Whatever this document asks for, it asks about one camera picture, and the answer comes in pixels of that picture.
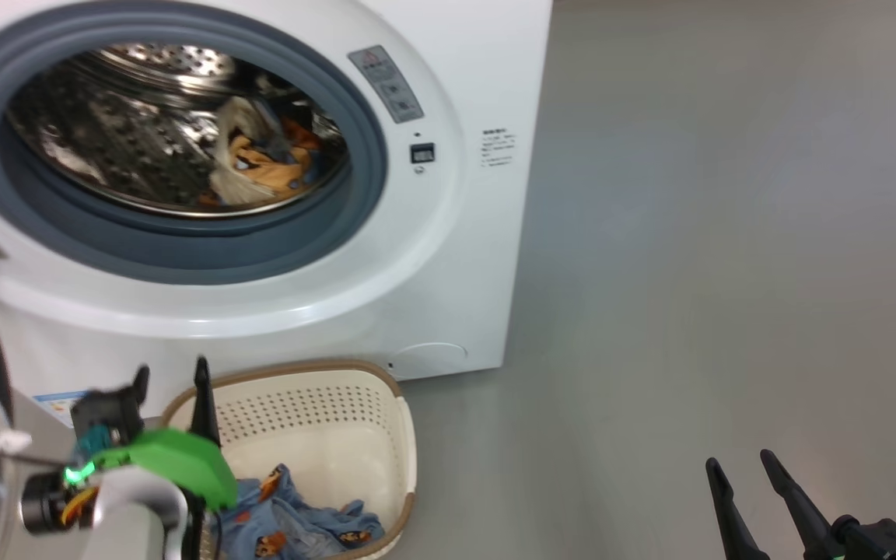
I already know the grey rubber door gasket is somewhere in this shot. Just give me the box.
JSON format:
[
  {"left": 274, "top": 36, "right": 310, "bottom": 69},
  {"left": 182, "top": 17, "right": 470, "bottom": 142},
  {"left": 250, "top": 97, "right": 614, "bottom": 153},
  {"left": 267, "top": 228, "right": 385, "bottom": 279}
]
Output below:
[{"left": 0, "top": 12, "right": 388, "bottom": 285}]

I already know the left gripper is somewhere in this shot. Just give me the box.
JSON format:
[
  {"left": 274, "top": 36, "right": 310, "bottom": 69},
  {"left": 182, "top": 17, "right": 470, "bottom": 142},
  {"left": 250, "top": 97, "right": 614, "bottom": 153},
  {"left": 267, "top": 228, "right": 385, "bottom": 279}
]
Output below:
[{"left": 71, "top": 356, "right": 239, "bottom": 514}]

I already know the blue energy label sticker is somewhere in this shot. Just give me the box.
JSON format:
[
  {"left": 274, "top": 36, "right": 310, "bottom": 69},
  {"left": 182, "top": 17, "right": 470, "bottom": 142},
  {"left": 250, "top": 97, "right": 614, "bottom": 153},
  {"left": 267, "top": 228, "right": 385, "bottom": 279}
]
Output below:
[{"left": 32, "top": 391, "right": 93, "bottom": 429}]

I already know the blue patterned garment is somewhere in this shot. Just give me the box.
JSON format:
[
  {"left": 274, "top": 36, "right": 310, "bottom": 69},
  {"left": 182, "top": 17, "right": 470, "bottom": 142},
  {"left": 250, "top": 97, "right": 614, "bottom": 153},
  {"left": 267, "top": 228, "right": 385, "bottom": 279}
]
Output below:
[{"left": 215, "top": 464, "right": 385, "bottom": 560}]

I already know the white front-load washing machine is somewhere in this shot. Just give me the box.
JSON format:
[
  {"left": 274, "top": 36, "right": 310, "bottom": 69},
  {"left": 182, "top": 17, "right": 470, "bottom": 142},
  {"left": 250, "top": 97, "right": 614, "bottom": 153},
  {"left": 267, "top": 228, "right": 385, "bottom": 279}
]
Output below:
[{"left": 0, "top": 0, "right": 554, "bottom": 429}]

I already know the steel washing drum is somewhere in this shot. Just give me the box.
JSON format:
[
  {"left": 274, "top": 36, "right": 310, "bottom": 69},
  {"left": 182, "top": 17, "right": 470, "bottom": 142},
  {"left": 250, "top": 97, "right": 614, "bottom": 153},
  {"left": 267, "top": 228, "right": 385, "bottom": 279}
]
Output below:
[{"left": 5, "top": 43, "right": 352, "bottom": 219}]

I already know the cream and orange garment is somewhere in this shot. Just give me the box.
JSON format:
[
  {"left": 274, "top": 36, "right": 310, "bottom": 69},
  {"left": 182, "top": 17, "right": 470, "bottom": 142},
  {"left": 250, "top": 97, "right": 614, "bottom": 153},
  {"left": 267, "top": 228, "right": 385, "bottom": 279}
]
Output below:
[{"left": 207, "top": 93, "right": 326, "bottom": 208}]

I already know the round filter cover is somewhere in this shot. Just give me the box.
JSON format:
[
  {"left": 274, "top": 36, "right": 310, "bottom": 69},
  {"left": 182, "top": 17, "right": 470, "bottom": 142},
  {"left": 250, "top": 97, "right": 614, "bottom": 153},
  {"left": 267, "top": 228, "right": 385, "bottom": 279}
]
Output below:
[{"left": 390, "top": 342, "right": 468, "bottom": 382}]

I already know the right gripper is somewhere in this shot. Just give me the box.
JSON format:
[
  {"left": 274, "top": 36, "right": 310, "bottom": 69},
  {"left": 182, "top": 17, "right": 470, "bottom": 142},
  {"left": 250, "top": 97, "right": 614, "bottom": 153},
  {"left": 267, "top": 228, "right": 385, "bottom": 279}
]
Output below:
[{"left": 705, "top": 449, "right": 896, "bottom": 560}]

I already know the small printed text label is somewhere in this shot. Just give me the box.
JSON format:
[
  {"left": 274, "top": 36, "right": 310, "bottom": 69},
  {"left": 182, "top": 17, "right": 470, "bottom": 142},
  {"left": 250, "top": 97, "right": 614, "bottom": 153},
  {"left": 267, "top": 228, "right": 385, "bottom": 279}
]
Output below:
[{"left": 481, "top": 128, "right": 516, "bottom": 168}]

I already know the cream perforated laundry basket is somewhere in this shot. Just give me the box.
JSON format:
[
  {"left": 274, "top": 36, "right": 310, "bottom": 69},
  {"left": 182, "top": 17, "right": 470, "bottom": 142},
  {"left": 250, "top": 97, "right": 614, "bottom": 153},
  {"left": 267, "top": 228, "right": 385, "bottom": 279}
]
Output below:
[{"left": 160, "top": 359, "right": 418, "bottom": 560}]

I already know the grey warning sticker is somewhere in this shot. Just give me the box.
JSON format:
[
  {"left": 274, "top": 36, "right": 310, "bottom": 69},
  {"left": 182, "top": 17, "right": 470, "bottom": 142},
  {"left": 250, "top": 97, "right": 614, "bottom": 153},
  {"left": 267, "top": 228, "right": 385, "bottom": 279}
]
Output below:
[{"left": 348, "top": 45, "right": 425, "bottom": 124}]

